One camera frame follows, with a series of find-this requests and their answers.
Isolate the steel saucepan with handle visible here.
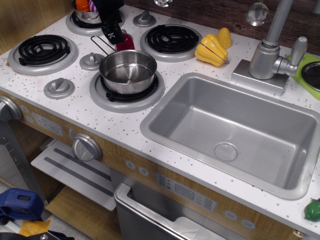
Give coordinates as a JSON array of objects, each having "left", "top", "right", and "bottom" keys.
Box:
[{"left": 99, "top": 49, "right": 158, "bottom": 95}]

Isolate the grey front stove knob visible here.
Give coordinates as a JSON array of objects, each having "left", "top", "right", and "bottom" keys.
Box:
[{"left": 43, "top": 78, "right": 75, "bottom": 100}]

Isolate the grey stove knob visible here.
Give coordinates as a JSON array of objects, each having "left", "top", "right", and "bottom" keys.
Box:
[
  {"left": 43, "top": 78, "right": 75, "bottom": 100},
  {"left": 79, "top": 52, "right": 105, "bottom": 71},
  {"left": 133, "top": 10, "right": 157, "bottom": 28}
]

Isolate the white oven shelf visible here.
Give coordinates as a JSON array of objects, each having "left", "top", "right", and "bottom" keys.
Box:
[{"left": 31, "top": 140, "right": 116, "bottom": 211}]

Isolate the green toy vegetable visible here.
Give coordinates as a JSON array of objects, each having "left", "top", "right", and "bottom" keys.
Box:
[{"left": 304, "top": 199, "right": 320, "bottom": 222}]

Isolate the grey dishwasher door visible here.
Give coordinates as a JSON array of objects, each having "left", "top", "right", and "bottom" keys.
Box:
[{"left": 114, "top": 183, "right": 243, "bottom": 240}]

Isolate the blue clamp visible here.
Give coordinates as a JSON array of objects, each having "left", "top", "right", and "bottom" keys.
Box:
[{"left": 0, "top": 188, "right": 45, "bottom": 221}]

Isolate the grey left oven dial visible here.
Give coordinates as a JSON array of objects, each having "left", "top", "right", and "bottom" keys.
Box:
[{"left": 0, "top": 96, "right": 23, "bottom": 122}]

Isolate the small steel pot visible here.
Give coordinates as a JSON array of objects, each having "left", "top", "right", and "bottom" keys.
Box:
[{"left": 75, "top": 9, "right": 102, "bottom": 24}]

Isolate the grey toy faucet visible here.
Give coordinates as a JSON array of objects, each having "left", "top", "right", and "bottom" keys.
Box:
[{"left": 231, "top": 0, "right": 308, "bottom": 96}]

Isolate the grey back stove knob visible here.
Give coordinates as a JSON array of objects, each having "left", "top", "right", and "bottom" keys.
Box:
[{"left": 133, "top": 10, "right": 157, "bottom": 28}]

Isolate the yellow cloth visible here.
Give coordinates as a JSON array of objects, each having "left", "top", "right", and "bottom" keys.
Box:
[{"left": 18, "top": 219, "right": 51, "bottom": 237}]

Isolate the yellow toy bell pepper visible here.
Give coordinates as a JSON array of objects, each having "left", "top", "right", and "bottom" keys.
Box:
[{"left": 194, "top": 34, "right": 228, "bottom": 67}]

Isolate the grey right oven dial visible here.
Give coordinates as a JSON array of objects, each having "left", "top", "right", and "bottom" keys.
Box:
[{"left": 72, "top": 133, "right": 102, "bottom": 162}]

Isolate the green mat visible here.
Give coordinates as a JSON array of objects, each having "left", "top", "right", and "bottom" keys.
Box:
[{"left": 292, "top": 53, "right": 320, "bottom": 95}]

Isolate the left black stove burner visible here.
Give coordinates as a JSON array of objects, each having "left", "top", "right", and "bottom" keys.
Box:
[{"left": 8, "top": 34, "right": 78, "bottom": 76}]

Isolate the purple white toy vegetable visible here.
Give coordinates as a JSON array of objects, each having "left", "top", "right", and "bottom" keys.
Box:
[{"left": 88, "top": 0, "right": 98, "bottom": 13}]

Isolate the grey plastic sink basin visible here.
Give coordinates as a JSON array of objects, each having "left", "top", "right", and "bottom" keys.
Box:
[{"left": 140, "top": 73, "right": 320, "bottom": 200}]

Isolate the dark round plate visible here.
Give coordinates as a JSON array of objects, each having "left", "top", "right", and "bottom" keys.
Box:
[{"left": 301, "top": 61, "right": 320, "bottom": 91}]

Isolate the hanging steel ladle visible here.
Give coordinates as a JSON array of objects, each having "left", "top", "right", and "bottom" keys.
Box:
[{"left": 245, "top": 0, "right": 269, "bottom": 27}]

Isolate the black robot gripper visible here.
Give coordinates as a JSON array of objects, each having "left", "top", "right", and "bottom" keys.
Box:
[{"left": 93, "top": 0, "right": 125, "bottom": 45}]

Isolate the grey oven dial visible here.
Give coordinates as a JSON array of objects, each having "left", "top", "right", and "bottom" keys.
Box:
[
  {"left": 72, "top": 133, "right": 102, "bottom": 162},
  {"left": 0, "top": 96, "right": 23, "bottom": 122}
]

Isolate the yellow toy corn cob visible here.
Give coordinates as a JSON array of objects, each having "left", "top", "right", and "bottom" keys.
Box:
[{"left": 216, "top": 27, "right": 232, "bottom": 49}]

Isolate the grey middle stove knob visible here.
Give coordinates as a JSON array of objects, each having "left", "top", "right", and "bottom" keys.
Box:
[{"left": 79, "top": 52, "right": 105, "bottom": 71}]

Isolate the red toy sweet potato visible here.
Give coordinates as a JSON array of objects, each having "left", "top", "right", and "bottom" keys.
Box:
[{"left": 115, "top": 30, "right": 135, "bottom": 52}]

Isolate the back right stove burner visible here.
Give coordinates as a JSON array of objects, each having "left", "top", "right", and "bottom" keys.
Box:
[{"left": 140, "top": 24, "right": 202, "bottom": 63}]

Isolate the back left stove burner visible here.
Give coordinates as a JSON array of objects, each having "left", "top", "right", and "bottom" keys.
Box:
[{"left": 65, "top": 8, "right": 126, "bottom": 37}]

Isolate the orange toy carrot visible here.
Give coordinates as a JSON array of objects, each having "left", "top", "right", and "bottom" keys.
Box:
[{"left": 75, "top": 0, "right": 90, "bottom": 13}]

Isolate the front stove burner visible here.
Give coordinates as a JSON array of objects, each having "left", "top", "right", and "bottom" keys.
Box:
[{"left": 89, "top": 72, "right": 165, "bottom": 113}]

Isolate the grey oven door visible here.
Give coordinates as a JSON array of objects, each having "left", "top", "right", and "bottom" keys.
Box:
[{"left": 0, "top": 121, "right": 47, "bottom": 201}]

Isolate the hanging steel strainer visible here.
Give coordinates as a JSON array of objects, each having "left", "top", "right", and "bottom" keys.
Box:
[{"left": 154, "top": 0, "right": 173, "bottom": 8}]

